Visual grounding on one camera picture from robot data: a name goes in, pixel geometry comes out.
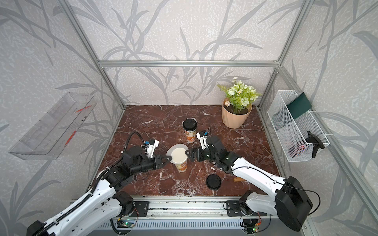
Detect printed paper cup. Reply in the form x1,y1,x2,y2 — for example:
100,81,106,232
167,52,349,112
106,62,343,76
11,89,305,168
171,147,188,173
184,130,196,143

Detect round leak-proof paper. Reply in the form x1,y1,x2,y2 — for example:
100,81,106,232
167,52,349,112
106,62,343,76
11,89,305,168
166,144,189,165

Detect black cup lid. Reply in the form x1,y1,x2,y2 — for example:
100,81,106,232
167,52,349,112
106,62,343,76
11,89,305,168
182,118,197,132
206,174,221,190

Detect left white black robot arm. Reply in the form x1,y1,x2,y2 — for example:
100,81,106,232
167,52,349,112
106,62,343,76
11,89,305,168
26,147,172,236

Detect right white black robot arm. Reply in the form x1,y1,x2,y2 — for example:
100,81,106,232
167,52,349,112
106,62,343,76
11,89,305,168
185,136,313,232

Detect pink ribbed flower pot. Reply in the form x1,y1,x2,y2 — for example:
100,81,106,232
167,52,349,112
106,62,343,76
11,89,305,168
222,98,252,129

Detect green white artificial flowers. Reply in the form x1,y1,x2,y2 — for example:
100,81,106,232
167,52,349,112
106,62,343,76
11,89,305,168
218,77,262,115

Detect dark green card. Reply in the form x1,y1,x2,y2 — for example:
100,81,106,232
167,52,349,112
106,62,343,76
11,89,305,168
287,92,312,120

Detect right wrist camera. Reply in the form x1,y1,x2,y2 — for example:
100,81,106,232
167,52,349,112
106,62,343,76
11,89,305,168
196,130,208,150

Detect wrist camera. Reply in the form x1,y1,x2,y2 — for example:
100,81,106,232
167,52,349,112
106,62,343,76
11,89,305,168
196,130,208,150
142,139,159,158

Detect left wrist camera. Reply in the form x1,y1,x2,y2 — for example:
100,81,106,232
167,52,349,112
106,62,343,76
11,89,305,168
142,139,159,158

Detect wooden handled blue tool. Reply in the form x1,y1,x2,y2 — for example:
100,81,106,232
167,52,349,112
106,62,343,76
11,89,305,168
233,177,246,182

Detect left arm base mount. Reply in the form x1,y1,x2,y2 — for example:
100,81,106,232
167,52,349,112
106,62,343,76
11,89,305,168
119,201,150,217

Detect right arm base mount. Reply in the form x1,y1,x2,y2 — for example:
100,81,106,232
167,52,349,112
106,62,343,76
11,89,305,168
223,200,268,217

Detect white wire mesh basket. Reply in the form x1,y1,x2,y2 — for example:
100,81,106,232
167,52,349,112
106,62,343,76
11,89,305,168
268,90,330,162

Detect clear acrylic wall shelf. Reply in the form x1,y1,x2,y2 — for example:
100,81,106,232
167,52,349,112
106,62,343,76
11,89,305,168
9,92,96,160

